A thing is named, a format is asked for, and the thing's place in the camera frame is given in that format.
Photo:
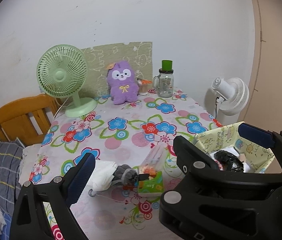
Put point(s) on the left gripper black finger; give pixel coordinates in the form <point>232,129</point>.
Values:
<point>194,163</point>

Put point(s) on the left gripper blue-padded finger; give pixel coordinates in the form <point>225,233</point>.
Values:
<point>263,138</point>

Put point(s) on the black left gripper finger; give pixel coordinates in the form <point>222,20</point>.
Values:
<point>29,219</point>

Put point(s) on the clear plastic tissue package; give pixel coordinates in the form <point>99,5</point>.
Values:
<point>153,162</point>

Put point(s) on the dark grey drawstring garment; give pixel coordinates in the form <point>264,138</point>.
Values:
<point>125,175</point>

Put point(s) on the white cloth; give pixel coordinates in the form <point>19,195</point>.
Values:
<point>102,175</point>

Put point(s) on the yellow cartoon fabric storage box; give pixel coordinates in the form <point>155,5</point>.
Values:
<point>254,158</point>

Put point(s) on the green tissue pack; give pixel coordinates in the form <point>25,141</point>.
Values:
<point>150,185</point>

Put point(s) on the white standing fan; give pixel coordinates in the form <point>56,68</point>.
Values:
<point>225,99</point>

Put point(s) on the floral tablecloth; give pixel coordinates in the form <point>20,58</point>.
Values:
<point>124,134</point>

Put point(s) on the grey plaid bedding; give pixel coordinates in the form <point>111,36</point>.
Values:
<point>10,158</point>

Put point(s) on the glass jar green lid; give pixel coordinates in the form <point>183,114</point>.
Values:
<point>163,83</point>

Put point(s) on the toothpick cup orange lid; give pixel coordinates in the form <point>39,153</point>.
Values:
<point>144,86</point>

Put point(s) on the orange wooden chair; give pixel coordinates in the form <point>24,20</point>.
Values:
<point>26,119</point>

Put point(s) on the purple plush toy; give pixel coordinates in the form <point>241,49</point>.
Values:
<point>122,83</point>

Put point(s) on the green desk fan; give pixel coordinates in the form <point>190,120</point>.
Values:
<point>61,73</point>

